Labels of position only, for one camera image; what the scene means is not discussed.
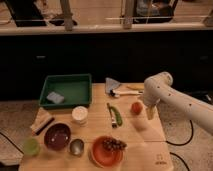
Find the wooden block with eraser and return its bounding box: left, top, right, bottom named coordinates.
left=30, top=113, right=54, bottom=135

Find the green plastic cup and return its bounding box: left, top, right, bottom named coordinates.
left=23, top=138, right=40, bottom=156

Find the purple bowl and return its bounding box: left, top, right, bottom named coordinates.
left=44, top=123, right=71, bottom=151

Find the green pea pod toy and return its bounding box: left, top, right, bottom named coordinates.
left=111, top=106, right=123, bottom=126

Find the light blue sponge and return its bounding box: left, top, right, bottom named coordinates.
left=47, top=92, right=64, bottom=104

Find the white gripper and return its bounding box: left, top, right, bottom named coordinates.
left=139, top=94, right=159, bottom=120

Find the orange plate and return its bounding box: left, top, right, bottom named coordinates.
left=90, top=136, right=123, bottom=168

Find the green plastic bin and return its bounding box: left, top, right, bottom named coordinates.
left=39, top=74, right=92, bottom=109

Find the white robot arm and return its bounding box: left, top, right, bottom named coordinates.
left=140, top=72, right=213, bottom=135

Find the red apple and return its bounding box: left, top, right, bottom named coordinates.
left=131, top=102, right=143, bottom=115

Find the white paper cup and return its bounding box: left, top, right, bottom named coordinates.
left=72, top=106, right=88, bottom=124

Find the dark grape bunch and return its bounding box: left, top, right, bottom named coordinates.
left=102, top=139, right=127, bottom=151

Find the black cable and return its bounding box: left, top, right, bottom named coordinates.
left=165, top=119, right=196, bottom=147

